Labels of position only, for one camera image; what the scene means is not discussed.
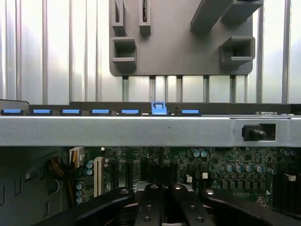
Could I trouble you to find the black expansion slot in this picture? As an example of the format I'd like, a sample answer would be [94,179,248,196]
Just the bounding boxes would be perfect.
[109,162,119,198]
[126,161,133,189]

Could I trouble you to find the white expansion slot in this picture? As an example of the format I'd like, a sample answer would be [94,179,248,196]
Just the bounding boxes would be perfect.
[93,156,105,198]

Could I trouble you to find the green motherboard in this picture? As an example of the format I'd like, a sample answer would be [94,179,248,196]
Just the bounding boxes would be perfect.
[68,145,301,212]

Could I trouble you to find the open black PC case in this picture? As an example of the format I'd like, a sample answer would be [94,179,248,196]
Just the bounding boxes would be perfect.
[0,98,301,226]

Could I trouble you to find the white power connector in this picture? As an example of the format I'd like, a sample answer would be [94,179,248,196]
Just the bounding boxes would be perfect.
[69,146,85,169]

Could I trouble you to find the blue card retention latch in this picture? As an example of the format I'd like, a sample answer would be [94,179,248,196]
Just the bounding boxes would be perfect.
[150,101,168,116]

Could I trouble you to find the grey power supply unit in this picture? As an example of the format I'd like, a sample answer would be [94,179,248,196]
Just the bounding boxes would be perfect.
[0,147,71,226]

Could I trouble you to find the grey parts rack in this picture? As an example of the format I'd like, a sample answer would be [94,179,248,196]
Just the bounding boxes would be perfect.
[109,0,264,77]

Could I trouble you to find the yellow black power wires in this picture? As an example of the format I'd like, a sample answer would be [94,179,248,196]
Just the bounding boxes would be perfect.
[46,156,78,209]

